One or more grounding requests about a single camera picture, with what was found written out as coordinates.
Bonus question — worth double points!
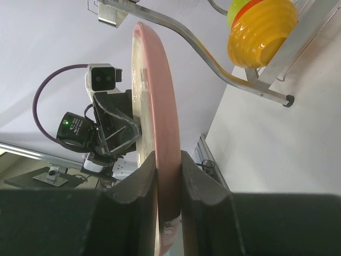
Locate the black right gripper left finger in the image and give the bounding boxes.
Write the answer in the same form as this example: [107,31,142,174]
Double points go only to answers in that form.
[87,152,157,255]

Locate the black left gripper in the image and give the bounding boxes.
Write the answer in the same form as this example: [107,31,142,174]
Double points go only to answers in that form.
[92,89,143,158]

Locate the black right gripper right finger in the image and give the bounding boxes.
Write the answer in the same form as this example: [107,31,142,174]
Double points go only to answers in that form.
[181,151,245,255]

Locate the pink white round plate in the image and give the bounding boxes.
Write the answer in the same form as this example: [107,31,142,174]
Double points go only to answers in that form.
[131,22,181,255]

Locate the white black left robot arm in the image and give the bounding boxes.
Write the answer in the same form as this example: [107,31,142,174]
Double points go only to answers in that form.
[56,90,142,182]

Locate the stainless steel dish rack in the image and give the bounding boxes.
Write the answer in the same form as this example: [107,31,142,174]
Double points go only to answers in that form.
[86,0,341,109]

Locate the lime green bowl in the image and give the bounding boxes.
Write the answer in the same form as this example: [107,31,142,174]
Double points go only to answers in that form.
[227,0,250,28]

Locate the yellow bowl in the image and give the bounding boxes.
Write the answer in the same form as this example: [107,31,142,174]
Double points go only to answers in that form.
[227,1,298,69]

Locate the orange bowl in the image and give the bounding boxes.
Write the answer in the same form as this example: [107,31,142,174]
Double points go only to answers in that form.
[231,0,262,28]

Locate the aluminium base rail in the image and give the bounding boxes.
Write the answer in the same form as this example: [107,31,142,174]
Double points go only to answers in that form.
[0,133,230,190]

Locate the grey mount plate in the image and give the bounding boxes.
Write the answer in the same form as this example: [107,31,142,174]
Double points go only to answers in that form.
[4,167,85,189]

